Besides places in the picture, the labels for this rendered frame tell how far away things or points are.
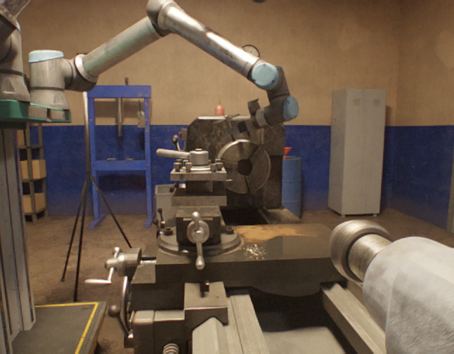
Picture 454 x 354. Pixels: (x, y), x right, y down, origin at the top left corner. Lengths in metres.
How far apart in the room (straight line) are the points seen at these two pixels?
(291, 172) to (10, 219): 3.51
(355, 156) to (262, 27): 2.33
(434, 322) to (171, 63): 4.98
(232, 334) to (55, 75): 1.38
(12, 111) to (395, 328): 1.16
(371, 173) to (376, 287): 4.85
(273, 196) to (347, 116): 3.32
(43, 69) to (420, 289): 1.66
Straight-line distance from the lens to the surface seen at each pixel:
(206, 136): 1.73
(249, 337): 0.76
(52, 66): 1.75
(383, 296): 0.37
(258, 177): 1.57
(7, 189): 1.74
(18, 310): 1.91
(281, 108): 1.35
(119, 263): 1.03
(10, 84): 1.30
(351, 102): 5.03
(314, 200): 5.49
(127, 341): 1.06
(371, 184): 5.24
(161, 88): 5.08
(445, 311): 0.27
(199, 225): 0.83
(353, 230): 0.48
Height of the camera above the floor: 1.26
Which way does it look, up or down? 8 degrees down
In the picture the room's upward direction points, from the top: straight up
